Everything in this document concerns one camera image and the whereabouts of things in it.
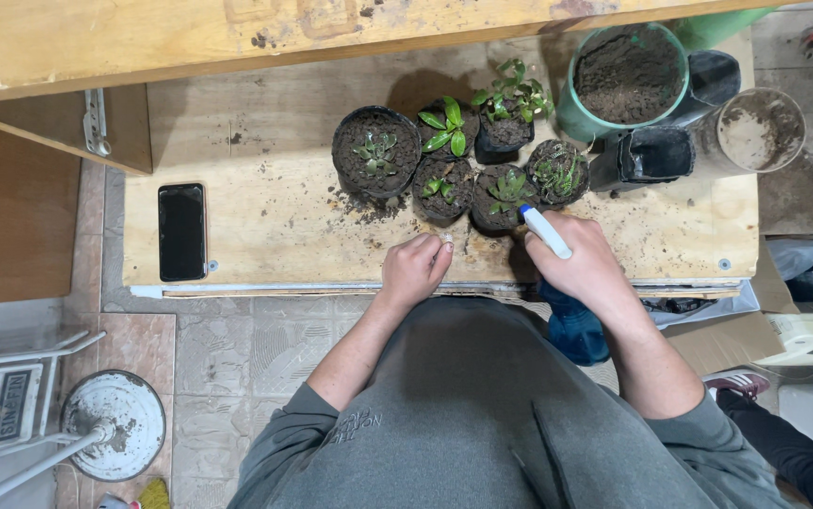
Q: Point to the light wooden shelf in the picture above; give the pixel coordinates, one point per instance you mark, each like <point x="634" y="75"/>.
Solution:
<point x="166" y="42"/>

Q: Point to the green bucket of soil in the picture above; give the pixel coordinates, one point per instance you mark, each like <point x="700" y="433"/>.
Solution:
<point x="625" y="78"/>

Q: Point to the yellow broom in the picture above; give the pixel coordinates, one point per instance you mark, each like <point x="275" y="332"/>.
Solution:
<point x="155" y="495"/>

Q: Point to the clear plastic bag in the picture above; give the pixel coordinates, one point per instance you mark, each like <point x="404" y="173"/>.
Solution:
<point x="794" y="256"/>

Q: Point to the white plastic sheet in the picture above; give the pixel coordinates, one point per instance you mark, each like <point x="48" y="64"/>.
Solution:
<point x="703" y="305"/>

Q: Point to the blue spray bottle white nozzle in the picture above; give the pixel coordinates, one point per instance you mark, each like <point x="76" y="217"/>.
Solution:
<point x="577" y="332"/>

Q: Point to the empty black nursery bag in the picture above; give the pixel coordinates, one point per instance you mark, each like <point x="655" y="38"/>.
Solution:
<point x="710" y="81"/>
<point x="650" y="155"/>

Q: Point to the person's right hand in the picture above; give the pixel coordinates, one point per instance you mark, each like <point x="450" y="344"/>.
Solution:
<point x="587" y="265"/>

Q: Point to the black pot broad-leaf plant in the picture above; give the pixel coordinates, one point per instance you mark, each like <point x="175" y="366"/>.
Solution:
<point x="449" y="131"/>

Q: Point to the black pot green rosette succulent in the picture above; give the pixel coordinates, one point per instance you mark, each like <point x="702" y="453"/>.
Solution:
<point x="502" y="198"/>

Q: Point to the green plastic bag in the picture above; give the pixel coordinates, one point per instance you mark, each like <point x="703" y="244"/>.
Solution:
<point x="717" y="25"/>

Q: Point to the white round fan base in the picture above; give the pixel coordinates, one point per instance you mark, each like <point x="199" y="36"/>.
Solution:
<point x="113" y="424"/>

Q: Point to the brown cardboard box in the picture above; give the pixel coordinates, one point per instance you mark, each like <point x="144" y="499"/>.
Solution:
<point x="724" y="339"/>

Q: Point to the round black pot grey succulent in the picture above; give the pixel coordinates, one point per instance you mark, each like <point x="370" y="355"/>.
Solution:
<point x="376" y="152"/>

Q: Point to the black pot bushy leafy plant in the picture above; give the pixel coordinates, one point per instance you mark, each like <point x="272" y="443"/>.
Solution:
<point x="509" y="117"/>

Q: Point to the black smartphone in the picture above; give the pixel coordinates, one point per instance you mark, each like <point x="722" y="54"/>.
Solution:
<point x="182" y="232"/>

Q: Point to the person's left hand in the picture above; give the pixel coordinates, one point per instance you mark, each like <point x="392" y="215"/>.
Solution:
<point x="410" y="272"/>

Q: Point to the black pot small green sprout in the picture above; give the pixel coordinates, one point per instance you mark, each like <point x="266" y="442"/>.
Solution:
<point x="442" y="189"/>

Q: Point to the white metal stand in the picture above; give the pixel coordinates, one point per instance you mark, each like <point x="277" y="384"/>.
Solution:
<point x="11" y="406"/>

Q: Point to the black pot spiky striped succulent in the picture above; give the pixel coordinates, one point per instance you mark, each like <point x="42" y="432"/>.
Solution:
<point x="557" y="172"/>

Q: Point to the clear plastic cup with soil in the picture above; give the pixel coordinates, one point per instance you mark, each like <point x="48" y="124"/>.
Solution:
<point x="756" y="131"/>

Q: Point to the grey metal shelf bracket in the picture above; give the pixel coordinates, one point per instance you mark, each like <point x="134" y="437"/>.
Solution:
<point x="95" y="126"/>

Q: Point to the person's grey sweatshirt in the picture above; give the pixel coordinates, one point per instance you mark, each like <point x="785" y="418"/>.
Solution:
<point x="477" y="424"/>

